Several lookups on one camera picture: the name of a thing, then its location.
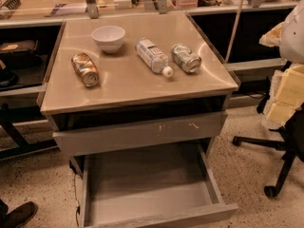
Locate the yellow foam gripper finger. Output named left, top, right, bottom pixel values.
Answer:
left=262, top=64, right=304, bottom=129
left=259, top=23, right=283, bottom=48

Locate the orange soda can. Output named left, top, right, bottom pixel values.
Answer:
left=71, top=52, right=99, bottom=87

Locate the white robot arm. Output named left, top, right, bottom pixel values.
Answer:
left=259, top=0, right=304, bottom=129

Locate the green soda can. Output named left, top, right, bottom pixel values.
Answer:
left=171, top=44, right=201, bottom=74

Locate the grey drawer cabinet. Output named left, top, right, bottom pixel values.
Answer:
left=41, top=13, right=238, bottom=157

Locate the open middle drawer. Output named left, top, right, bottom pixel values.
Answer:
left=80, top=142, right=238, bottom=228

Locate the white pole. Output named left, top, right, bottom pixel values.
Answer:
left=225, top=0, right=244, bottom=64

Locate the black office chair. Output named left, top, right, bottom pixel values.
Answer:
left=232, top=60, right=304, bottom=199

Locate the clear plastic water bottle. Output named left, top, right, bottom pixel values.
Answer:
left=135, top=38, right=174, bottom=78

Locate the white bowl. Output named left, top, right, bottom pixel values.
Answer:
left=91, top=26, right=125, bottom=53

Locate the purple white paper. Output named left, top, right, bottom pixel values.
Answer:
left=50, top=3, right=87, bottom=16

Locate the dark bag on shelf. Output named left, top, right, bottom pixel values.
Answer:
left=0, top=40, right=38, bottom=58

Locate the black spiral brush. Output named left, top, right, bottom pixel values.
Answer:
left=0, top=0, right=21, bottom=20

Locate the dark shoe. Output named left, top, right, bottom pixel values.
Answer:
left=0, top=199, right=38, bottom=228

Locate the left metal bracket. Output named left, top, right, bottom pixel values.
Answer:
left=85, top=0, right=99, bottom=19

